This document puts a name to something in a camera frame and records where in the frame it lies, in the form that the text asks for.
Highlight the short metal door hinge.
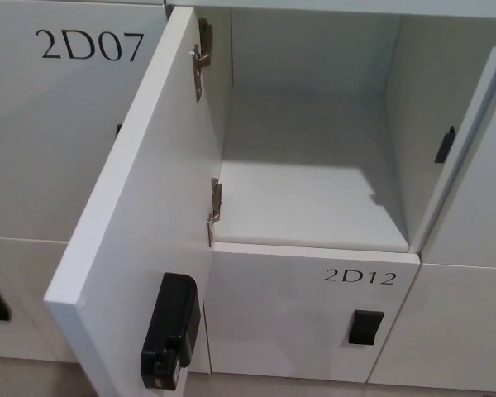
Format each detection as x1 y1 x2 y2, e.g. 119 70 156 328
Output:
206 178 223 248

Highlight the white open cabinet compartment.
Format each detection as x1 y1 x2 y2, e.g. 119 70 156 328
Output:
167 0 496 254

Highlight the white cabinet door 2D12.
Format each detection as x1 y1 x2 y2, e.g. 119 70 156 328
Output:
202 242 422 385

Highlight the long metal door hinge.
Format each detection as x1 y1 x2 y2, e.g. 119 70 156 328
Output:
189 18 214 103

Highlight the black lock box on door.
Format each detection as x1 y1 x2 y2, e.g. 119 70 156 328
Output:
139 272 202 390

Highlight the white cabinet door 2D07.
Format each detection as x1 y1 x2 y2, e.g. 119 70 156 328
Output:
0 0 169 246

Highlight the black strike plate in cabinet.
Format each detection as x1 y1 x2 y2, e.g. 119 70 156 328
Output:
434 126 456 164

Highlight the plain white tall cabinet door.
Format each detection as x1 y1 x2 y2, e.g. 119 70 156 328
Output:
420 61 496 269

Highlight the plain white low cabinet door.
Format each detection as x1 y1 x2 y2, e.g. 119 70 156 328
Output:
0 236 87 359

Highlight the black handle on 2D12 door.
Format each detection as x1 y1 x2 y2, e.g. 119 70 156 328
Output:
348 309 384 347

